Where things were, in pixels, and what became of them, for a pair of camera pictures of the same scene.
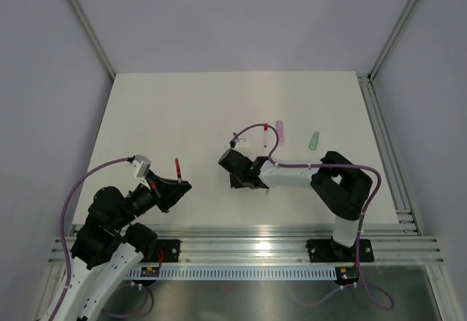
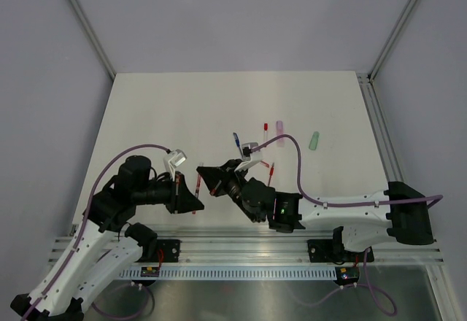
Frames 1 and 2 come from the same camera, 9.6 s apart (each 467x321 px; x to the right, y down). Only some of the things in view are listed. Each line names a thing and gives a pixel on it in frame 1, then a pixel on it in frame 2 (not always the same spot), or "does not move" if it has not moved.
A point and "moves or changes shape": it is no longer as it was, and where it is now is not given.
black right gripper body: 236,181 to 229,183
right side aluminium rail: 405,211 does not move
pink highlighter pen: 279,128 does not move
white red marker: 265,128 does not move
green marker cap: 314,141 does not move
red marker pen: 178,168 moves or changes shape
